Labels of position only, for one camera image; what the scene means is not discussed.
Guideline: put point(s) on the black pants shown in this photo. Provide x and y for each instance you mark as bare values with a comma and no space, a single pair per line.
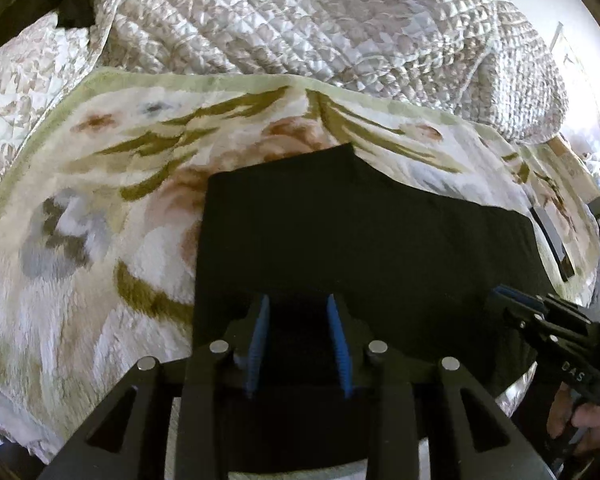
355,240

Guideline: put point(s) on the quilted floral bedspread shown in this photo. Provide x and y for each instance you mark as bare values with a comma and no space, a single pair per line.
280,20

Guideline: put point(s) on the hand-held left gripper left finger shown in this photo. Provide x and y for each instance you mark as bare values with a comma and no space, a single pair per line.
261,340

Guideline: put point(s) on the wooden bed frame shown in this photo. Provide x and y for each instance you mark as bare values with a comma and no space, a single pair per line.
560,146

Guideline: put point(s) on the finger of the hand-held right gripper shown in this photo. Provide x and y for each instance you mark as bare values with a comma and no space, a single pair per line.
505,312
517,294

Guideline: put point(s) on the black phone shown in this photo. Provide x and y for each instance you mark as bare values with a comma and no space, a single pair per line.
555,245

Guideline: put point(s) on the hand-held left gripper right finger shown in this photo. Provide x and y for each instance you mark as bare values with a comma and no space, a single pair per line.
337,340

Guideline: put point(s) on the floral fleece blanket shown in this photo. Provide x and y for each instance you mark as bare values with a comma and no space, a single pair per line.
105,240

